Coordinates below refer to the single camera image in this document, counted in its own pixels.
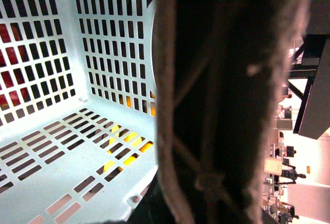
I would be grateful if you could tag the brown basket handle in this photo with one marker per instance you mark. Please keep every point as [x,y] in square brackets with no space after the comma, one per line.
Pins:
[220,69]

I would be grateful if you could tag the light blue plastic basket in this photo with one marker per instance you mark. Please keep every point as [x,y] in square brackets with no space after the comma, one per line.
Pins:
[78,109]

